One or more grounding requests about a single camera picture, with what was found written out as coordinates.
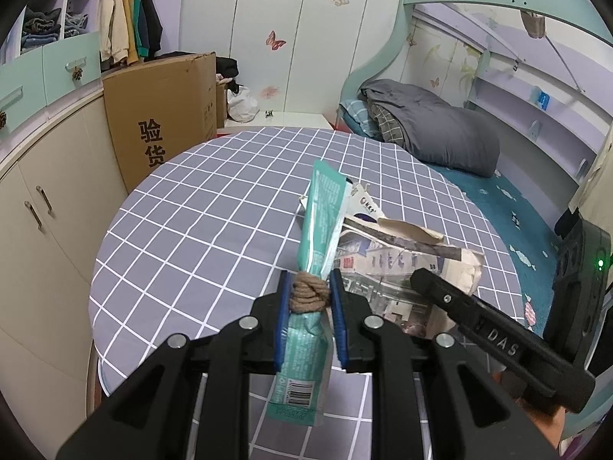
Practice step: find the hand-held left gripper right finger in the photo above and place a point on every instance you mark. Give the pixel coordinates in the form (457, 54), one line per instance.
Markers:
(337, 316)

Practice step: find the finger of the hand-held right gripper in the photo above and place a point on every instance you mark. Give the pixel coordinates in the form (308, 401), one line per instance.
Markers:
(479, 321)

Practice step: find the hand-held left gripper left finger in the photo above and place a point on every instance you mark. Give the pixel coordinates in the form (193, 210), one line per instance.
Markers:
(282, 311)

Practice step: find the teal foil packet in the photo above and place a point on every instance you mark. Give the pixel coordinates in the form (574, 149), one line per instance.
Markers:
(321, 220)

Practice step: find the person's right hand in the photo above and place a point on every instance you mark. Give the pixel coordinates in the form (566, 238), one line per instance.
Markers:
(543, 424)

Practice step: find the teal bed sheet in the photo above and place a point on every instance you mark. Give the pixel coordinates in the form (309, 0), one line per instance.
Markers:
(507, 211)

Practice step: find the white torn carton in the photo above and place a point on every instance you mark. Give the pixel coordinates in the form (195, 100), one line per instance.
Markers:
(366, 203)

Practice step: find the grey checked tablecloth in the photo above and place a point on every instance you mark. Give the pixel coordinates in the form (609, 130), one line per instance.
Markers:
(215, 211)

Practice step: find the red storage box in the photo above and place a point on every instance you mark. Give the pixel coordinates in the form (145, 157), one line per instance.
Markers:
(297, 122)

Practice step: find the blue plaid pillow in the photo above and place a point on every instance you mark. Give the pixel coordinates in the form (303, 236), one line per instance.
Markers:
(357, 115)

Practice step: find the grey quilt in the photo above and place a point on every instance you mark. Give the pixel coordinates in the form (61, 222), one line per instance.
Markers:
(431, 124)

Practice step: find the white plastic bag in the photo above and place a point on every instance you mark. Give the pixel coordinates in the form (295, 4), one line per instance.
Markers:
(242, 105)

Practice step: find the large cardboard box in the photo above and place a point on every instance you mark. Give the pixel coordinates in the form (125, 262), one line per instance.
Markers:
(163, 115)

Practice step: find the black garment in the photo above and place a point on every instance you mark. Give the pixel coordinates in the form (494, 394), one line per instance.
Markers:
(227, 69)

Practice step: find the cream low cabinet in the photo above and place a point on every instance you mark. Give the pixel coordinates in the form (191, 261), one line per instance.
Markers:
(43, 211)

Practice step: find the pink butterfly sticker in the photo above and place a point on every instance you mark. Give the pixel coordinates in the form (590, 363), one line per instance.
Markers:
(275, 40)

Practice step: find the beige hanging object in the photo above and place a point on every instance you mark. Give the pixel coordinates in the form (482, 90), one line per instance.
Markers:
(532, 24)

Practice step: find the black hanging jacket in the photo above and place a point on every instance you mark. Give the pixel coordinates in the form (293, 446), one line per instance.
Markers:
(153, 19)

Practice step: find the green hanging jacket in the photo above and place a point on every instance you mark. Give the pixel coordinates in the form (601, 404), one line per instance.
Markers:
(140, 19)

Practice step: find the tan hanging jacket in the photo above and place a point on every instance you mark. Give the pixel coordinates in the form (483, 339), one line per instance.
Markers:
(130, 19)

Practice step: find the mint drawer unit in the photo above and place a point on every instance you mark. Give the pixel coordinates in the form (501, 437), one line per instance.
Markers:
(52, 72)

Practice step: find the cream hanging jacket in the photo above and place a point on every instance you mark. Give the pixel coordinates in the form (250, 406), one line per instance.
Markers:
(112, 14)

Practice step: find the folded jeans stack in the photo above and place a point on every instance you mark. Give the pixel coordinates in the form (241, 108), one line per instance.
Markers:
(40, 28)

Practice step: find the lilac shelf unit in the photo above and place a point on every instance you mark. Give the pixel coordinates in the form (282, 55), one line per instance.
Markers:
(48, 0)

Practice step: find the blue wall card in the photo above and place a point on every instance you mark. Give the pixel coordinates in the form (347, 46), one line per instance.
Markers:
(543, 100)

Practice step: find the mint bunk bed frame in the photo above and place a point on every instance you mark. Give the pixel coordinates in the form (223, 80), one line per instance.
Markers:
(407, 24)

